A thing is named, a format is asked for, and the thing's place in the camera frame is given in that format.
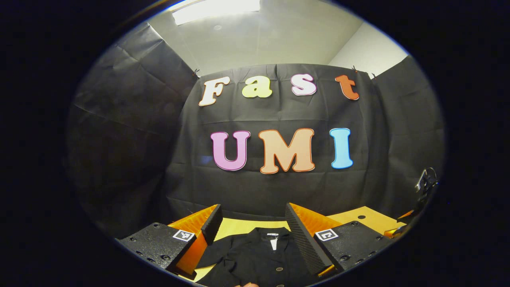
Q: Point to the black collared shirt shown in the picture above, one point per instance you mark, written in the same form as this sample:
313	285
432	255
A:
255	259

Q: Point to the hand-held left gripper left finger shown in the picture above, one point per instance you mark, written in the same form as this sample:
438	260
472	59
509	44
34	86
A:
213	223

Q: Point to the rectangular ceiling light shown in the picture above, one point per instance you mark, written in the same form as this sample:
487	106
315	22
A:
215	10

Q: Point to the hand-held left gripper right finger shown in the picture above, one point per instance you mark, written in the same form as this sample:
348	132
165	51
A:
305	243

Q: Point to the black backdrop cloth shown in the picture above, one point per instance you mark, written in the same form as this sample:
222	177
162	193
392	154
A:
279	183

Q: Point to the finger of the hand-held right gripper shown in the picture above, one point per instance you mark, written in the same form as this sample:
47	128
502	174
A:
405	216
394	232

